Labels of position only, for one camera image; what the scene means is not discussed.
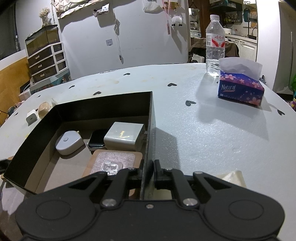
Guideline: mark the wooden coaster with logo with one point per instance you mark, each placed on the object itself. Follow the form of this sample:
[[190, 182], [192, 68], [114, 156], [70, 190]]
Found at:
[[111, 162]]

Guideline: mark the gold earbuds case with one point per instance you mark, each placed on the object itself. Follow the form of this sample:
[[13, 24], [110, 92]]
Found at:
[[43, 109]]

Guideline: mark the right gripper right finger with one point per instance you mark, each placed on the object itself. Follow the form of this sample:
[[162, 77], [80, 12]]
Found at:
[[175, 181]]

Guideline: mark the white hanging bag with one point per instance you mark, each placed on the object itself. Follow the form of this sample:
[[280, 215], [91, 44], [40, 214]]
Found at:
[[151, 7]]

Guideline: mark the white round tape measure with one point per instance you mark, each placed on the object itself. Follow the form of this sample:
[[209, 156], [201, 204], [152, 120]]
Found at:
[[69, 142]]

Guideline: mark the large white charger cube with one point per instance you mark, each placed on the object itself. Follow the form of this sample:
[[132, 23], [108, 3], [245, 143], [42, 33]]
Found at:
[[125, 137]]

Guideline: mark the white plush sheep toy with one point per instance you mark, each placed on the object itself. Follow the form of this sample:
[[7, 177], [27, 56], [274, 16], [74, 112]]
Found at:
[[176, 21]]

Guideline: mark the crumpled white tissue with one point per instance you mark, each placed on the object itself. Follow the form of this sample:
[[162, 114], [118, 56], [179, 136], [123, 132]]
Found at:
[[234, 177]]

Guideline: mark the black smartwatch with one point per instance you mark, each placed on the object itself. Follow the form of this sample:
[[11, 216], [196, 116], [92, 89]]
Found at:
[[96, 141]]

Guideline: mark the black box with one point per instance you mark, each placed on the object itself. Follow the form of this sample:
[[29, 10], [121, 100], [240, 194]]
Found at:
[[27, 168]]

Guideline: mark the glass fish tank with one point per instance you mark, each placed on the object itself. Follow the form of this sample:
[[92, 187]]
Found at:
[[42, 38]]

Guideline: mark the dried flower vase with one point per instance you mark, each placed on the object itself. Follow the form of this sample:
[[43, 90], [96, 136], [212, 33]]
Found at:
[[43, 15]]

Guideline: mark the white drawer cabinet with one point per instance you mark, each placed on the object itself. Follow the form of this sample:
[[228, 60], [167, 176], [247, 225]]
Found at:
[[47, 62]]

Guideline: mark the small white charger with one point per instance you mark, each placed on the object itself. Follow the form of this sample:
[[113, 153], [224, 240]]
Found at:
[[32, 116]]

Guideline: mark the clear water bottle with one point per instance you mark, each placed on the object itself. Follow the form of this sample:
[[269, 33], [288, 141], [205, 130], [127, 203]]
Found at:
[[215, 45]]

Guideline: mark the carved wooden block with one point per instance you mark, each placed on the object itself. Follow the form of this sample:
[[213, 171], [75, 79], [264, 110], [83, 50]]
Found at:
[[4, 163]]

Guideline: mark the hanging patterned blanket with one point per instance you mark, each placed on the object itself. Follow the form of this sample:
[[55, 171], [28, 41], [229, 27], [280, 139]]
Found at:
[[67, 7]]

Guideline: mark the purple tissue box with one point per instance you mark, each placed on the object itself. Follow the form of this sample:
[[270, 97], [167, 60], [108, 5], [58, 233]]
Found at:
[[239, 80]]

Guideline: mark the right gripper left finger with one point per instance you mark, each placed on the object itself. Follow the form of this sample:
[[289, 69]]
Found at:
[[120, 185]]

